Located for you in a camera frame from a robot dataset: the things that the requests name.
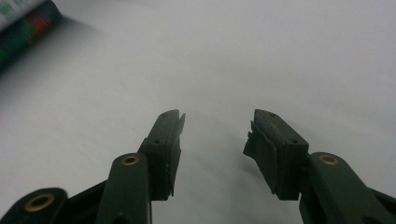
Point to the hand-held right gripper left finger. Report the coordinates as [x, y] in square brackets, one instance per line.
[158, 155]

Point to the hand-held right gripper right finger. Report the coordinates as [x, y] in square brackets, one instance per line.
[280, 155]

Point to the white book with green print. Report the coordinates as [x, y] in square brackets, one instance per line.
[21, 34]

